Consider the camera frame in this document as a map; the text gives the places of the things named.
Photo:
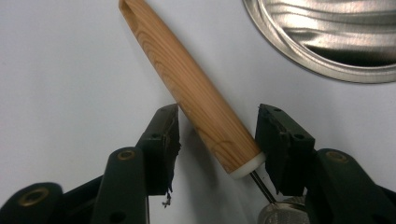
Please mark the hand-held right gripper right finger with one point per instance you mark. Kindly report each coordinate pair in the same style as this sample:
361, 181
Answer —
285, 155

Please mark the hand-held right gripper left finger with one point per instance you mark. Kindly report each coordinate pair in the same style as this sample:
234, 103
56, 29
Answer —
162, 149

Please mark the steel utensil stand with hooks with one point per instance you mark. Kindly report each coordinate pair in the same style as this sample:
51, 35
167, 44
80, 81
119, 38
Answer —
336, 37

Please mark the white paper mat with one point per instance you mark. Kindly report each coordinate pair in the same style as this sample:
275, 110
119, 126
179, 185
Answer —
62, 77

